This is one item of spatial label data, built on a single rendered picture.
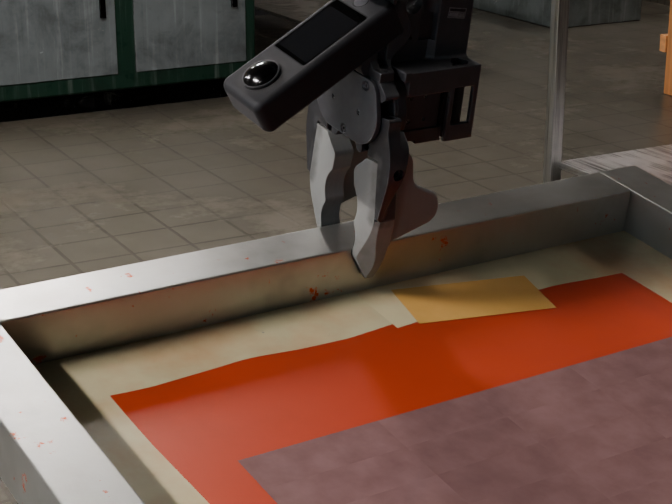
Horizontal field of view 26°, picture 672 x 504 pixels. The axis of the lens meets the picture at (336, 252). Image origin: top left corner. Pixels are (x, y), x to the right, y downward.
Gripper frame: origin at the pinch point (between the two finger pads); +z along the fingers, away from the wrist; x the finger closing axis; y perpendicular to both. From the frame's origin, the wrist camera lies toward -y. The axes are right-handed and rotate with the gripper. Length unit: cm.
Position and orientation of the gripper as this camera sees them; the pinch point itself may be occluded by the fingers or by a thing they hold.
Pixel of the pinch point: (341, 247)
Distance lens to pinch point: 100.6
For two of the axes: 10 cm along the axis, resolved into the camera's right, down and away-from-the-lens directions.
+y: 8.4, -1.7, 5.2
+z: -0.9, 8.9, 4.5
